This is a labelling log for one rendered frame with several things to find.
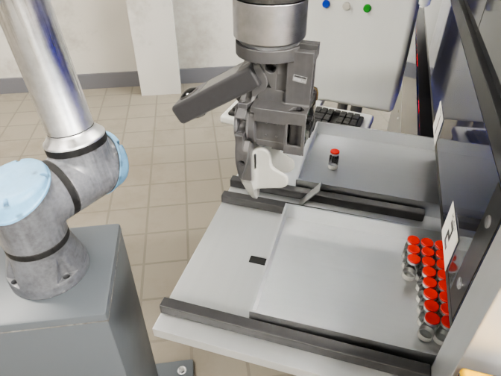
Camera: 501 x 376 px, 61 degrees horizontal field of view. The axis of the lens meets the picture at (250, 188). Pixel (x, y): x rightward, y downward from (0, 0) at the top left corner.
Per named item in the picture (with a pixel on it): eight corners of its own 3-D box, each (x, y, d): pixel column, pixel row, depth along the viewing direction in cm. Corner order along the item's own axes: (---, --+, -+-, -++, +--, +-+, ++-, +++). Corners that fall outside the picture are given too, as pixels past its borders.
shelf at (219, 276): (450, 149, 108) (452, 142, 107) (489, 430, 55) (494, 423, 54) (268, 123, 119) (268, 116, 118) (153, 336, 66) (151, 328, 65)
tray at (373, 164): (455, 153, 103) (458, 141, 101) (464, 223, 83) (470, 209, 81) (315, 133, 111) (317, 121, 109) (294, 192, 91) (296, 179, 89)
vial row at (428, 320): (426, 257, 76) (434, 238, 73) (432, 344, 62) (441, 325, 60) (414, 254, 77) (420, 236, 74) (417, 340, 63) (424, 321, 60)
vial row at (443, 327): (440, 259, 76) (447, 241, 73) (449, 348, 62) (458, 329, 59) (427, 257, 76) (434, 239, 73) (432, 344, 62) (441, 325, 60)
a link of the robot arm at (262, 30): (221, 2, 40) (247, -17, 46) (223, 51, 42) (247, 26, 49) (300, 8, 38) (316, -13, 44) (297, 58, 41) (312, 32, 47)
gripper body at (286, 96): (301, 163, 48) (311, 57, 40) (229, 151, 50) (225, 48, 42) (313, 130, 53) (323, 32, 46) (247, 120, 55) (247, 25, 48)
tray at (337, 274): (467, 250, 78) (473, 236, 76) (489, 383, 58) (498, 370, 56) (284, 216, 85) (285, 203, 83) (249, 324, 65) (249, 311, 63)
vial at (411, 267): (414, 273, 73) (420, 254, 70) (414, 283, 71) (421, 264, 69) (401, 270, 74) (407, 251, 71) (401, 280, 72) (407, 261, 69)
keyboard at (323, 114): (363, 119, 132) (364, 113, 130) (353, 141, 122) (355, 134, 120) (245, 97, 144) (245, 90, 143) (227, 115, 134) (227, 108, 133)
